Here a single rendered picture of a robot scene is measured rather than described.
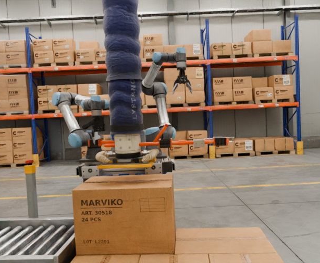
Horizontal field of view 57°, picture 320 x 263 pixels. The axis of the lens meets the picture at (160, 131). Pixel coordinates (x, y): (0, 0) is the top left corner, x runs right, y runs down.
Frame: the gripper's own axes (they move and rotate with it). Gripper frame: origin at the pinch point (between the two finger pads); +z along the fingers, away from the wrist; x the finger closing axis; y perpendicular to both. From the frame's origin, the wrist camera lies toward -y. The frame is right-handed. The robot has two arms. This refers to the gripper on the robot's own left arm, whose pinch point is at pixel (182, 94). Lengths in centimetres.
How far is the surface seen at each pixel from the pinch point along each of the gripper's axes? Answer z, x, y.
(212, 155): 142, 144, -665
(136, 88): -2, -33, 43
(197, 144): 35, 4, 43
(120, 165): 45, -44, 50
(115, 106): 8, -46, 44
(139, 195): 62, -33, 57
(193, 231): 98, 1, 27
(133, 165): 45, -36, 51
